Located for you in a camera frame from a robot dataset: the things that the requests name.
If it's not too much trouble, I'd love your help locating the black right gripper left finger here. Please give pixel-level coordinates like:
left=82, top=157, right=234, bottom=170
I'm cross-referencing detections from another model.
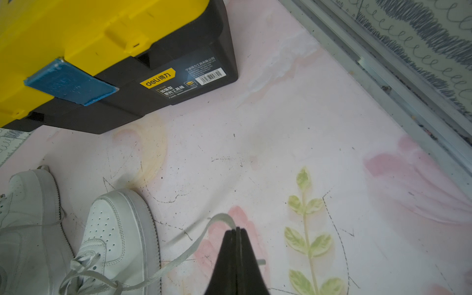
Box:
left=204, top=230, right=237, bottom=295

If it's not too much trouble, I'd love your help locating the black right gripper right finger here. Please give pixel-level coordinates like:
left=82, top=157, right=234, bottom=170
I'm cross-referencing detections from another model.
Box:
left=236, top=227, right=269, bottom=295

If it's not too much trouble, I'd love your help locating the white sneaker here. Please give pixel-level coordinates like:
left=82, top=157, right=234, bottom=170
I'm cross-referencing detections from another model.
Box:
left=1, top=165, right=73, bottom=295
left=59, top=189, right=238, bottom=295

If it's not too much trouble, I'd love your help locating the pink floral table mat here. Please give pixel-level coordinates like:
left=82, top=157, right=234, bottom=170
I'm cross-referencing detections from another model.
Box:
left=1, top=1, right=472, bottom=295

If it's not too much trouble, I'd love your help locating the yellow black plastic toolbox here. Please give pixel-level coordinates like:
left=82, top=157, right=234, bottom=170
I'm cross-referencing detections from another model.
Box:
left=1, top=1, right=238, bottom=134

